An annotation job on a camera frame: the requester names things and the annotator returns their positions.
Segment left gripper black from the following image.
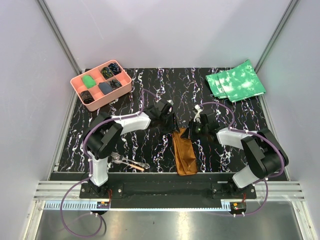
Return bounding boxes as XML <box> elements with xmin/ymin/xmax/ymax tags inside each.
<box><xmin>158</xmin><ymin>111</ymin><xmax>180</xmax><ymax>134</ymax></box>

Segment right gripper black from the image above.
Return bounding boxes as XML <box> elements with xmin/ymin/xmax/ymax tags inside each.
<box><xmin>180</xmin><ymin>118</ymin><xmax>209</xmax><ymax>141</ymax></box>

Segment orange cloth napkin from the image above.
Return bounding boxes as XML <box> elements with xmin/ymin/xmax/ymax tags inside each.
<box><xmin>172</xmin><ymin>128</ymin><xmax>198</xmax><ymax>176</ymax></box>

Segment silver fork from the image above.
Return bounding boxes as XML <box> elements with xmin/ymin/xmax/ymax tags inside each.
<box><xmin>110</xmin><ymin>152</ymin><xmax>150</xmax><ymax>170</ymax></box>

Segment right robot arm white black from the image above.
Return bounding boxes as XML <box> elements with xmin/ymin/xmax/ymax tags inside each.
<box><xmin>181</xmin><ymin>113</ymin><xmax>289</xmax><ymax>199</ymax></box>

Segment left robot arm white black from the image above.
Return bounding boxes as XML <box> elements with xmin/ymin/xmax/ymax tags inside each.
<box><xmin>83</xmin><ymin>99</ymin><xmax>179</xmax><ymax>198</ymax></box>

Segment grey blue rolled napkin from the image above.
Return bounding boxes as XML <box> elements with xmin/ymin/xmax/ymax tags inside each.
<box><xmin>98</xmin><ymin>82</ymin><xmax>113</xmax><ymax>95</ymax></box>

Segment green rolled napkin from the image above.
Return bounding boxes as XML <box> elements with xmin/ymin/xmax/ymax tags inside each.
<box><xmin>82</xmin><ymin>75</ymin><xmax>97</xmax><ymax>89</ymax></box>

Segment black marble pattern mat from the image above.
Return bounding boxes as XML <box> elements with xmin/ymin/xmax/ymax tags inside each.
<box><xmin>56</xmin><ymin>67</ymin><xmax>267</xmax><ymax>173</ymax></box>

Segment dark patterned roll front right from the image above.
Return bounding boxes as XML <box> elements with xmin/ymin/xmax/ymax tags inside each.
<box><xmin>108</xmin><ymin>79</ymin><xmax>122</xmax><ymax>90</ymax></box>

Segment dark patterned roll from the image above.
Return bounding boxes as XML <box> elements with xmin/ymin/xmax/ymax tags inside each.
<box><xmin>79</xmin><ymin>90</ymin><xmax>95</xmax><ymax>105</ymax></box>
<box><xmin>100</xmin><ymin>66</ymin><xmax>114</xmax><ymax>80</ymax></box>
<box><xmin>108</xmin><ymin>62</ymin><xmax>122</xmax><ymax>75</ymax></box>
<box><xmin>108</xmin><ymin>79</ymin><xmax>122</xmax><ymax>90</ymax></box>

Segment green white patterned napkins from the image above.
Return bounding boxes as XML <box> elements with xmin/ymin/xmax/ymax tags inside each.
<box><xmin>205</xmin><ymin>59</ymin><xmax>266</xmax><ymax>103</ymax></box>

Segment dark patterned roll back right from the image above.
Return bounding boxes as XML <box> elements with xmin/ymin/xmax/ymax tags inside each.
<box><xmin>108</xmin><ymin>62</ymin><xmax>122</xmax><ymax>75</ymax></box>

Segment dark patterned roll back middle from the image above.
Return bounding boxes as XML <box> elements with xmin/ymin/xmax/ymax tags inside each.
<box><xmin>100</xmin><ymin>66</ymin><xmax>114</xmax><ymax>80</ymax></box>

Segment pink compartment tray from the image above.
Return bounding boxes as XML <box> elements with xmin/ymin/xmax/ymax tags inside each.
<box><xmin>70</xmin><ymin>60</ymin><xmax>133</xmax><ymax>112</ymax></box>

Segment dark patterned roll front left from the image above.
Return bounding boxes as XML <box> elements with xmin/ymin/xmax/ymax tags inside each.
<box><xmin>79</xmin><ymin>90</ymin><xmax>95</xmax><ymax>105</ymax></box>

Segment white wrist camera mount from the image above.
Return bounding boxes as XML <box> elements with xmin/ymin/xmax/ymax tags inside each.
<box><xmin>193</xmin><ymin>104</ymin><xmax>203</xmax><ymax>123</ymax></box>

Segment wooden handled spoon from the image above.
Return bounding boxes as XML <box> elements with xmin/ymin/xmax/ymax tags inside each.
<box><xmin>127</xmin><ymin>163</ymin><xmax>145</xmax><ymax>172</ymax></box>

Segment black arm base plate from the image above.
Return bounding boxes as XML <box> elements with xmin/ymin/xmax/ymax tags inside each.
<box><xmin>79</xmin><ymin>172</ymin><xmax>257</xmax><ymax>200</ymax></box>

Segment aluminium frame rail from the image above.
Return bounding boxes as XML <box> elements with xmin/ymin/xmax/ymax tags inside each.
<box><xmin>33</xmin><ymin>181</ymin><xmax>305</xmax><ymax>212</ymax></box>

